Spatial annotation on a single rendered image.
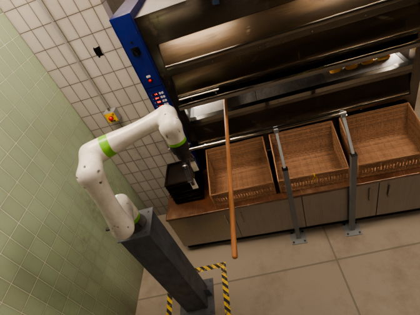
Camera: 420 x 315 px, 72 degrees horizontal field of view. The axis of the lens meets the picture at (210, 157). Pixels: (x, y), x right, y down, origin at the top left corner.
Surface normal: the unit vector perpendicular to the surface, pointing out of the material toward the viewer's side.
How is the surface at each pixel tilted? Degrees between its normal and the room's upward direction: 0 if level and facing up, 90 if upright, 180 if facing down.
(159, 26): 90
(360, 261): 0
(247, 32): 70
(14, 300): 90
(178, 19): 90
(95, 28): 90
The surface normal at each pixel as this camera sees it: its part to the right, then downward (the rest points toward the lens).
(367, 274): -0.30, -0.71
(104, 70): -0.01, 0.67
